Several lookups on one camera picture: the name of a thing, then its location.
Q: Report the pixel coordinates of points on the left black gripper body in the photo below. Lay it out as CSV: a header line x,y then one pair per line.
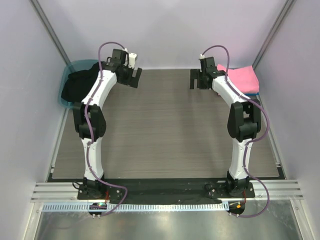
x,y
126,78

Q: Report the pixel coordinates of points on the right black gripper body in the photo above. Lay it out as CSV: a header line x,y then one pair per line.
x,y
195,79

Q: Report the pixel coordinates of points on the black t shirt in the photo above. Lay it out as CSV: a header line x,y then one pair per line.
x,y
79,84

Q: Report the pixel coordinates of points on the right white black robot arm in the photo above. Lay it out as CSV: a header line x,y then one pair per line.
x,y
243,124

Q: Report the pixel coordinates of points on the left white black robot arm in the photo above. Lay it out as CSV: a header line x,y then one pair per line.
x,y
89,120

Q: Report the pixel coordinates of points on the pink folded t shirt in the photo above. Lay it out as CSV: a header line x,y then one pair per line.
x,y
244,79

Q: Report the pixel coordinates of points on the blue folded t shirt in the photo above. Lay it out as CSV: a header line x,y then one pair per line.
x,y
252,94

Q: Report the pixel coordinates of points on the teal plastic basket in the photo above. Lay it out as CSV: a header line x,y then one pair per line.
x,y
72,67

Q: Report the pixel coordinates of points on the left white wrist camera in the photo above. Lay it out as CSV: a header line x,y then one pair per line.
x,y
131,59

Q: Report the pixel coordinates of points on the right aluminium corner post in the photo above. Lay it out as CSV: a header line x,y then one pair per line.
x,y
285,10

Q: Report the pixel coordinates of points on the aluminium corner post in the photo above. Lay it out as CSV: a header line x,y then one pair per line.
x,y
285,10
50,30

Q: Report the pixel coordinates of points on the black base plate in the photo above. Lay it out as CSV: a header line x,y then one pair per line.
x,y
162,191

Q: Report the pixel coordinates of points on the left aluminium corner post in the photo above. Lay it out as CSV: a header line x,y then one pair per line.
x,y
50,30

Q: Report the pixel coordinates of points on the white slotted cable duct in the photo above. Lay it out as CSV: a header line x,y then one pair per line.
x,y
93,207

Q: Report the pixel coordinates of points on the aluminium rail beam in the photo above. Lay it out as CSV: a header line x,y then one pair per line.
x,y
275,189

